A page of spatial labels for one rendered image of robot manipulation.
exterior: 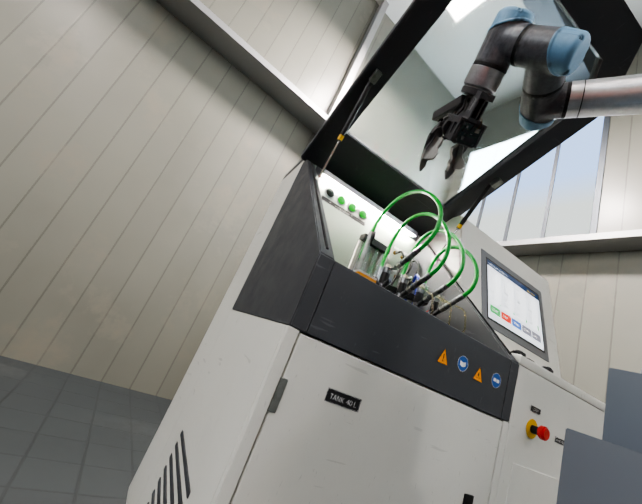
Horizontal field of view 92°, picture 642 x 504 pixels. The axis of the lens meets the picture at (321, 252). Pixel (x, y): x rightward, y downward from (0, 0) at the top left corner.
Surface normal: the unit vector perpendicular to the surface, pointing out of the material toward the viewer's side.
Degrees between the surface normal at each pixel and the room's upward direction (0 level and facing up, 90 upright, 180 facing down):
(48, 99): 90
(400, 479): 90
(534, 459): 90
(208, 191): 90
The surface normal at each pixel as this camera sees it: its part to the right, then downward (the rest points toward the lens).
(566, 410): 0.44, -0.11
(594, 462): -0.76, -0.47
